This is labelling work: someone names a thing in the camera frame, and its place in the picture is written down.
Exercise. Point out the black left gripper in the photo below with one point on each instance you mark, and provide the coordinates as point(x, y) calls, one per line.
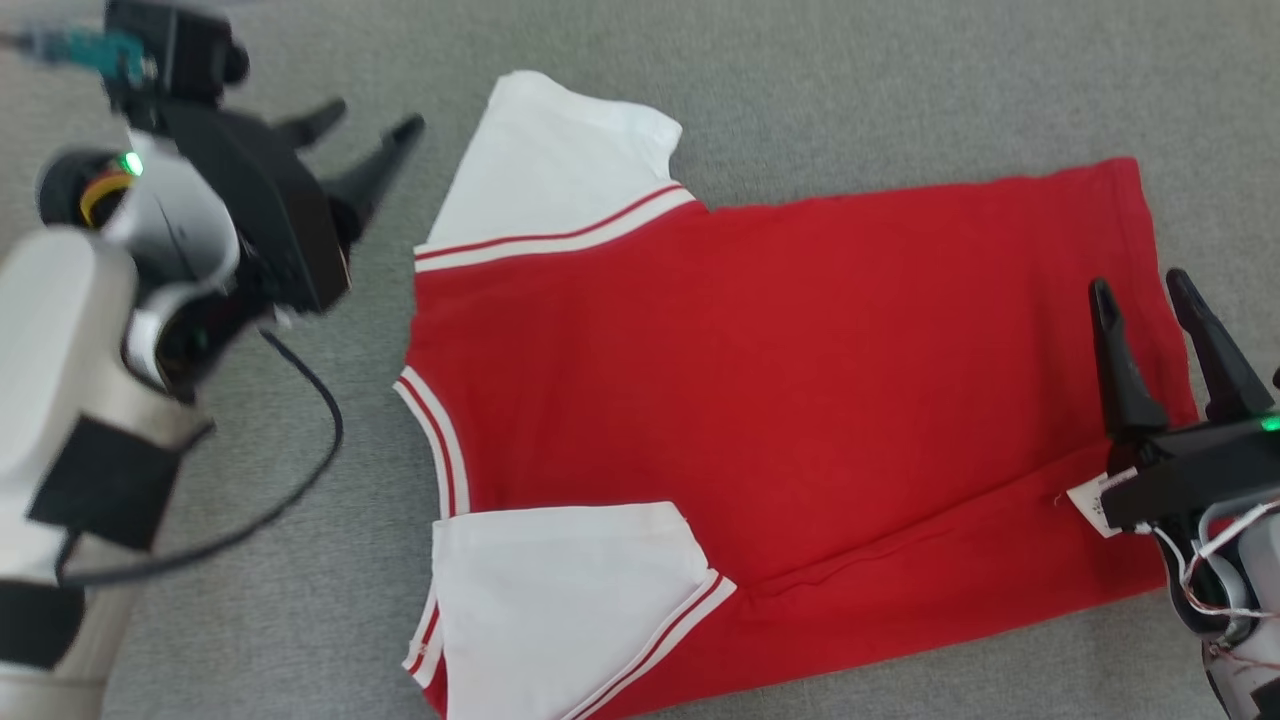
point(280, 220)

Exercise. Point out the grey fabric sofa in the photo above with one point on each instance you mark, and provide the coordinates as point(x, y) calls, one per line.
point(850, 90)

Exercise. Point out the red white-sleeved Bulls jersey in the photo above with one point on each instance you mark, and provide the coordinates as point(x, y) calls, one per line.
point(750, 380)

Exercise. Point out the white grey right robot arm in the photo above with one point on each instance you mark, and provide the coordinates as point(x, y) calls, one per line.
point(1255, 560)

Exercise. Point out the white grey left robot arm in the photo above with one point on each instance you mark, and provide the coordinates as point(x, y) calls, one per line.
point(60, 350)

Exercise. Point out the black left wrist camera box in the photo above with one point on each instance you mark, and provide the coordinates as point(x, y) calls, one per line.
point(185, 45)

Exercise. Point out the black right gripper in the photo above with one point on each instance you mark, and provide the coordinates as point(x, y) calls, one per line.
point(1200, 470)

